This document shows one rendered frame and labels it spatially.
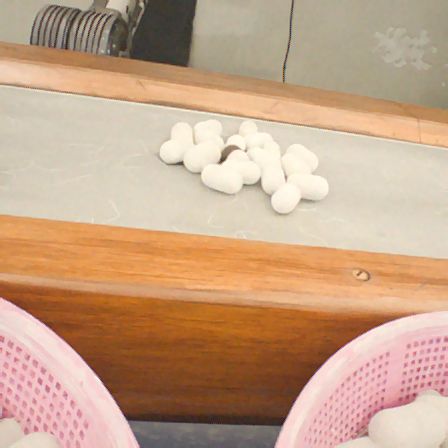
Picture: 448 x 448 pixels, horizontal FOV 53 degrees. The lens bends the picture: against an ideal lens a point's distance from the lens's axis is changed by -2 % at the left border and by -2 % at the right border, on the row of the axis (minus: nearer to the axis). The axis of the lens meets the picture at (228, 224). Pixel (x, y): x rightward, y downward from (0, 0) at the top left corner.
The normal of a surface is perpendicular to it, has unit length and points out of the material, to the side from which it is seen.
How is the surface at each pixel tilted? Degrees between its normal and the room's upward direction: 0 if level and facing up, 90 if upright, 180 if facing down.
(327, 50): 90
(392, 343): 75
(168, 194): 0
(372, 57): 90
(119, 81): 45
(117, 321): 90
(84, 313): 90
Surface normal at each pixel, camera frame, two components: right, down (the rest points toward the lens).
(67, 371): -0.57, 0.05
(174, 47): 0.11, 0.46
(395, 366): 0.51, 0.22
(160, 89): 0.18, -0.24
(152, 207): 0.17, -0.85
